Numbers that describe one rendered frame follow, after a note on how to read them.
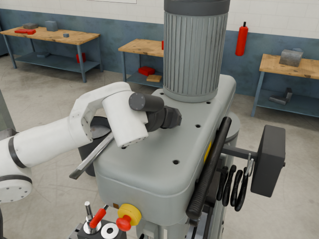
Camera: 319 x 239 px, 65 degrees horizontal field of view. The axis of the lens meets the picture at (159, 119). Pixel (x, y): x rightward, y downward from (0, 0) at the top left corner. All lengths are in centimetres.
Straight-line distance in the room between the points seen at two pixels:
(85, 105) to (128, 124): 9
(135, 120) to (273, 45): 453
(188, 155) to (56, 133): 31
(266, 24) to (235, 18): 51
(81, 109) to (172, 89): 43
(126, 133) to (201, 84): 43
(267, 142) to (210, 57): 40
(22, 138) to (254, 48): 465
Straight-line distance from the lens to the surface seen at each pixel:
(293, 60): 445
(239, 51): 485
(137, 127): 48
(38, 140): 51
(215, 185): 136
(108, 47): 604
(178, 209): 64
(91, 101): 49
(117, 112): 48
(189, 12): 76
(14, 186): 55
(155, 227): 91
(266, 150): 98
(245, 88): 523
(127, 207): 65
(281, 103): 466
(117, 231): 142
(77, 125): 49
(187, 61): 80
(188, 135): 70
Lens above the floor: 231
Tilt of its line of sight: 33 degrees down
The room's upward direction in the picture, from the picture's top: straight up
